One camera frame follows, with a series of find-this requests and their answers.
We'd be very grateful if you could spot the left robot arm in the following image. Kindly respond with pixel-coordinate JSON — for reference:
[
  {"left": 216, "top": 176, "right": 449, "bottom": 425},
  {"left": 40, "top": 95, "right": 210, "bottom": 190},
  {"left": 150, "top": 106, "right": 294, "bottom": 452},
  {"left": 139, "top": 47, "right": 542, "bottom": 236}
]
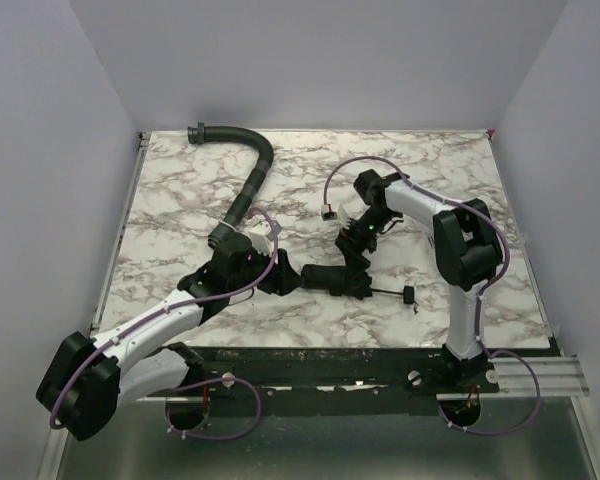
[{"left": 36, "top": 233, "right": 301, "bottom": 441}]

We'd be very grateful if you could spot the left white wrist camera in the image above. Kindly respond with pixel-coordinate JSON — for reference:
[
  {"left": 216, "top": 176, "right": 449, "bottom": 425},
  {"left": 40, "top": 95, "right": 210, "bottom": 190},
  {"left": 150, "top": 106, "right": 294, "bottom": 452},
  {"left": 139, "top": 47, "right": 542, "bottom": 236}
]
[{"left": 247, "top": 221, "right": 282, "bottom": 256}]

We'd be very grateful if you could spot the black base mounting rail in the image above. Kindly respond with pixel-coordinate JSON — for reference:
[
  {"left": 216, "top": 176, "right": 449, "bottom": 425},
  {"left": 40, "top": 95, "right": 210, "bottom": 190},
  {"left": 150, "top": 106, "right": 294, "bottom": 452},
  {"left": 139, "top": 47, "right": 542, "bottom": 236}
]
[{"left": 161, "top": 343, "right": 499, "bottom": 418}]

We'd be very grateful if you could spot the grey corrugated hose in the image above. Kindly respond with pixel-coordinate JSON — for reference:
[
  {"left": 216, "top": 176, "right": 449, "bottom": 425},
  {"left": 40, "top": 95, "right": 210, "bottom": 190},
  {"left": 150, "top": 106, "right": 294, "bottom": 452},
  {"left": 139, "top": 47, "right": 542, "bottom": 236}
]
[{"left": 185, "top": 121, "right": 275, "bottom": 249}]

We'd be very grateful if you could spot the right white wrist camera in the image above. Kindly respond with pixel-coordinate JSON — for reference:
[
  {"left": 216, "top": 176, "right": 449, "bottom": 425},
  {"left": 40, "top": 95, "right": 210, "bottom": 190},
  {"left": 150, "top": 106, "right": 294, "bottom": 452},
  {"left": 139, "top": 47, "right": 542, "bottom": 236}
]
[{"left": 320, "top": 204, "right": 352, "bottom": 229}]

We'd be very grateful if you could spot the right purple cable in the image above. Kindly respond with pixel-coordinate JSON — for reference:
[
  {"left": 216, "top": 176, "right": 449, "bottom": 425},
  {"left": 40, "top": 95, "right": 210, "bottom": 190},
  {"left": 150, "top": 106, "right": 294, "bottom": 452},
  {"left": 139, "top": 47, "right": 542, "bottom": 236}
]
[{"left": 322, "top": 157, "right": 544, "bottom": 435}]

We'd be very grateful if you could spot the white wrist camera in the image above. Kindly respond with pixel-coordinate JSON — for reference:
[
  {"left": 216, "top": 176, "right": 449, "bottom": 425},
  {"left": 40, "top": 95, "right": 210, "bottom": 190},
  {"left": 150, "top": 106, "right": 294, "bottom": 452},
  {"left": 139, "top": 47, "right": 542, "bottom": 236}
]
[
  {"left": 247, "top": 221, "right": 282, "bottom": 256},
  {"left": 320, "top": 204, "right": 352, "bottom": 229}
]

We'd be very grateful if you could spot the black folding umbrella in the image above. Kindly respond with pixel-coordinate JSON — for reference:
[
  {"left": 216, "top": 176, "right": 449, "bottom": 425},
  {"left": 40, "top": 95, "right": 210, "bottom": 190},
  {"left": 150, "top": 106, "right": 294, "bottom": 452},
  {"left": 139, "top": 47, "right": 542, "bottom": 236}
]
[{"left": 300, "top": 264, "right": 419, "bottom": 313}]

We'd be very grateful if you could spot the purple cable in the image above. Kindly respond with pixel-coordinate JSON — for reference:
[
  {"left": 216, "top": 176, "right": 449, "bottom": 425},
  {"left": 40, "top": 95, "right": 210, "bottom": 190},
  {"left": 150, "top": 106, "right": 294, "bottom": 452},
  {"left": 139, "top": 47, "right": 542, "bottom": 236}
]
[
  {"left": 49, "top": 207, "right": 281, "bottom": 442},
  {"left": 322, "top": 157, "right": 544, "bottom": 435}
]

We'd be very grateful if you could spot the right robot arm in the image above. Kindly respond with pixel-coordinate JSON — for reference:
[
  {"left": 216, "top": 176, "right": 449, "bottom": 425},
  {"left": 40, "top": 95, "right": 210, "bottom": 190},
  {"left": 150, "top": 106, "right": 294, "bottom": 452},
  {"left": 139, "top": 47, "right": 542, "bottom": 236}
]
[{"left": 335, "top": 170, "right": 509, "bottom": 379}]

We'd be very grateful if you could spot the aluminium table frame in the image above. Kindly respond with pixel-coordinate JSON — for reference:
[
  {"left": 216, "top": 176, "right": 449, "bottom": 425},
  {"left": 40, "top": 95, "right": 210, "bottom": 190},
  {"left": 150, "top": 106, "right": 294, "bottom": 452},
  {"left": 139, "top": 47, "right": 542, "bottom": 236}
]
[{"left": 34, "top": 130, "right": 592, "bottom": 480}]

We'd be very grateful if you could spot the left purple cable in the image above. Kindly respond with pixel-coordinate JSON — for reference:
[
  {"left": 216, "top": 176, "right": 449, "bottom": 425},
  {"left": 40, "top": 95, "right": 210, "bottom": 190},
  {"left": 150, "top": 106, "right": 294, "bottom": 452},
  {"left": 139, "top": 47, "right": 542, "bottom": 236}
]
[{"left": 49, "top": 207, "right": 281, "bottom": 442}]

